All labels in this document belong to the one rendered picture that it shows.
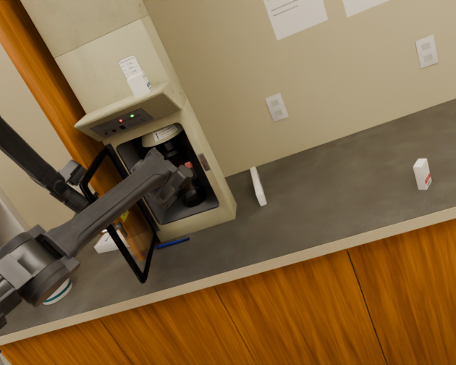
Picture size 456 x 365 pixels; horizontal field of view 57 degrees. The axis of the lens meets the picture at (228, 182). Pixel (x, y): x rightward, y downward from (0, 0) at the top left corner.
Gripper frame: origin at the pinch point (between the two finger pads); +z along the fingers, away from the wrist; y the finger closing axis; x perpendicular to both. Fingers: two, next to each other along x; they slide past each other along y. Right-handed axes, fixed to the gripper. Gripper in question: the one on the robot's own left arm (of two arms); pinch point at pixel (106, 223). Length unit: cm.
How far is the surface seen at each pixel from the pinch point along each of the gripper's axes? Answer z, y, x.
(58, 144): -28, 26, -69
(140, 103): -16.4, -35.8, -9.2
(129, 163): -4.4, -10.2, -24.6
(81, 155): -19.2, -6.3, -14.6
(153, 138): -4.3, -24.3, -23.0
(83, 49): -40, -33, -22
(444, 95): 76, -110, -54
